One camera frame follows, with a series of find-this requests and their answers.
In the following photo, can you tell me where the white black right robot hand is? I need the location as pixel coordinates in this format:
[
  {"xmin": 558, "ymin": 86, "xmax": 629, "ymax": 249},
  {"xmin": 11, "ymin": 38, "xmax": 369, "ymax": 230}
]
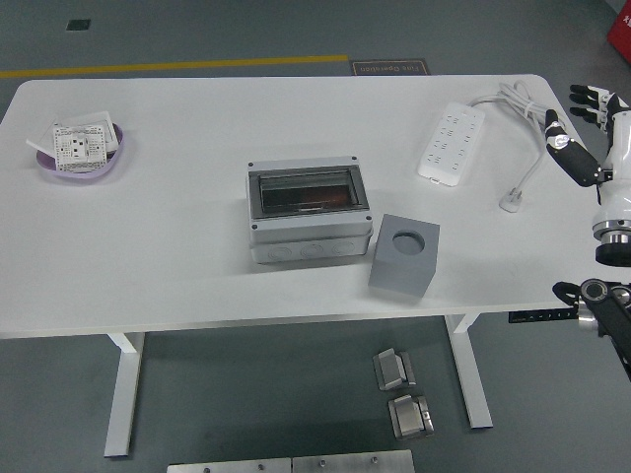
[{"xmin": 544, "ymin": 83, "xmax": 631, "ymax": 231}]

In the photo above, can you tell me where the grey enclosure box clear lid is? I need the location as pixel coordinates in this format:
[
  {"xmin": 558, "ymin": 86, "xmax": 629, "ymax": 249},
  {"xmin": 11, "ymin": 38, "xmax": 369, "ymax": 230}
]
[{"xmin": 245, "ymin": 155, "xmax": 374, "ymax": 265}]

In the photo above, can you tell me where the red box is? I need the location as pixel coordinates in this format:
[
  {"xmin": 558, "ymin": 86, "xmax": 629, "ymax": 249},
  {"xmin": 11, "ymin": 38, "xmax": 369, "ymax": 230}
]
[{"xmin": 605, "ymin": 12, "xmax": 631, "ymax": 58}]

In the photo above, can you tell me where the grey cube with round hole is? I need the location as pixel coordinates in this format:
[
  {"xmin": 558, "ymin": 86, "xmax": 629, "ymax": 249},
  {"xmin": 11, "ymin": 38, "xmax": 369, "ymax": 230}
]
[{"xmin": 367, "ymin": 213, "xmax": 442, "ymax": 300}]

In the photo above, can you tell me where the white power strip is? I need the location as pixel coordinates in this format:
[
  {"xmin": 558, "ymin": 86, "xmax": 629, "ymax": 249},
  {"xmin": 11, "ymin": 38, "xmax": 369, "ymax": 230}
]
[{"xmin": 417, "ymin": 101, "xmax": 487, "ymax": 187}]

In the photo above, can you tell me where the black table control panel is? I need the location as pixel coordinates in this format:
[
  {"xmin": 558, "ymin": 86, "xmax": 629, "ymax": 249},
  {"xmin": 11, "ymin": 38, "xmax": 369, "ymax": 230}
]
[{"xmin": 509, "ymin": 308, "xmax": 576, "ymax": 324}]

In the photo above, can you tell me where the brown floor sign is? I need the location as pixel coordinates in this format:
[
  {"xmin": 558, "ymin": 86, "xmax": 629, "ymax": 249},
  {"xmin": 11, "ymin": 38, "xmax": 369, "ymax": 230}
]
[{"xmin": 350, "ymin": 59, "xmax": 430, "ymax": 78}]

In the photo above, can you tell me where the white table leg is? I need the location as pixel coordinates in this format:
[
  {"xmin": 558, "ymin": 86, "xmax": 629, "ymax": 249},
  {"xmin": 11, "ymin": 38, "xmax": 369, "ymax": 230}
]
[
  {"xmin": 103, "ymin": 332, "xmax": 147, "ymax": 459},
  {"xmin": 443, "ymin": 314, "xmax": 494, "ymax": 430}
]

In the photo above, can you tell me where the small metal block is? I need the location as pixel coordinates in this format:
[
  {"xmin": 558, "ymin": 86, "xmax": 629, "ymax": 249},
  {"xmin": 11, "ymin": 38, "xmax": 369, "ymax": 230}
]
[
  {"xmin": 372, "ymin": 348, "xmax": 418, "ymax": 393},
  {"xmin": 387, "ymin": 393, "xmax": 436, "ymax": 440}
]

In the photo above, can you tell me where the grey metal plate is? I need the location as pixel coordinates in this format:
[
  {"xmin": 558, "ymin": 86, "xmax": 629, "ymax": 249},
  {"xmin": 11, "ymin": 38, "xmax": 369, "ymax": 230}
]
[
  {"xmin": 291, "ymin": 448, "xmax": 415, "ymax": 473},
  {"xmin": 166, "ymin": 457, "xmax": 293, "ymax": 473}
]

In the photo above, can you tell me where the white paper card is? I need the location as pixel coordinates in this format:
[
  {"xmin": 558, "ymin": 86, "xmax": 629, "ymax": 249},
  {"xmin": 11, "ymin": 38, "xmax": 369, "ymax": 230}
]
[{"xmin": 52, "ymin": 110, "xmax": 122, "ymax": 154}]

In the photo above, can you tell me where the purple shallow bowl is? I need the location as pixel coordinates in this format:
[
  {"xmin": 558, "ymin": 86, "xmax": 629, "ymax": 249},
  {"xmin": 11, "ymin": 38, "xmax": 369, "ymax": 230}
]
[{"xmin": 35, "ymin": 122, "xmax": 125, "ymax": 179}]

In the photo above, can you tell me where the white narrow strip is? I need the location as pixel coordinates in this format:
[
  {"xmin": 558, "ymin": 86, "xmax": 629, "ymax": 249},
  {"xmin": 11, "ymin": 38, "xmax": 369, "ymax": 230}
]
[{"xmin": 25, "ymin": 138, "xmax": 54, "ymax": 160}]

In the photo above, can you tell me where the white power cord with plug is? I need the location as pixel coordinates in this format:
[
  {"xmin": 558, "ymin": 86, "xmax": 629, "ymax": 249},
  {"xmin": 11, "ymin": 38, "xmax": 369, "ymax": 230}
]
[{"xmin": 467, "ymin": 80, "xmax": 568, "ymax": 214}]

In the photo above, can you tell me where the white wall socket panel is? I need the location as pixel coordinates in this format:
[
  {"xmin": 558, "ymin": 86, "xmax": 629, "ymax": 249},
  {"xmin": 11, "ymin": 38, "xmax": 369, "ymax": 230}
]
[{"xmin": 51, "ymin": 125, "xmax": 110, "ymax": 173}]

